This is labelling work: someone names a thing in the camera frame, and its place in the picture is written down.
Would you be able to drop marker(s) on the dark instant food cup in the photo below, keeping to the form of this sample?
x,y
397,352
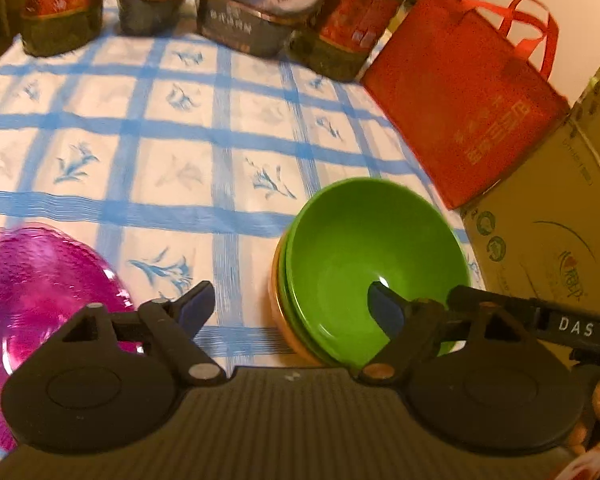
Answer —
x,y
150,10

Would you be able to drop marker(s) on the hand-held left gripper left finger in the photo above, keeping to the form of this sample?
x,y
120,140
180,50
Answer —
x,y
200,305

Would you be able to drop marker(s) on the cooking oil bottle red label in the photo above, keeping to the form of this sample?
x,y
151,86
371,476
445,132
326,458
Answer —
x,y
60,5
350,20

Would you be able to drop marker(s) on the red fabric tote bag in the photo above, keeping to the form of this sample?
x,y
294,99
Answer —
x,y
460,95

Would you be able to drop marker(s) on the brown cardboard box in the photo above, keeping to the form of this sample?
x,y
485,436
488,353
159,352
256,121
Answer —
x,y
545,220

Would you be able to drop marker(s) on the orange plastic bowl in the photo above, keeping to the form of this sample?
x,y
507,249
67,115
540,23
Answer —
x,y
285,336

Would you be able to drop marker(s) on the rectangular dark instant meal box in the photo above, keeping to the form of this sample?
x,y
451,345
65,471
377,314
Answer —
x,y
240,25

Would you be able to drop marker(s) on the blue checked tablecloth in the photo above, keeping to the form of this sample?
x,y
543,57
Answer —
x,y
180,110

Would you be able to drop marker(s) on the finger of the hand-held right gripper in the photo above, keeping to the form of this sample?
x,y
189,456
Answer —
x,y
500,305

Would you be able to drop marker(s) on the magenta clear plastic plate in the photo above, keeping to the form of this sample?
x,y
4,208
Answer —
x,y
116,280

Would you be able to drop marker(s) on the purple clear plastic plate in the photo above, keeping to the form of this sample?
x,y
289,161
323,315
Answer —
x,y
30,290

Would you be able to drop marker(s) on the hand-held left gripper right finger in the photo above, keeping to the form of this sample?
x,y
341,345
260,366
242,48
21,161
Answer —
x,y
384,310

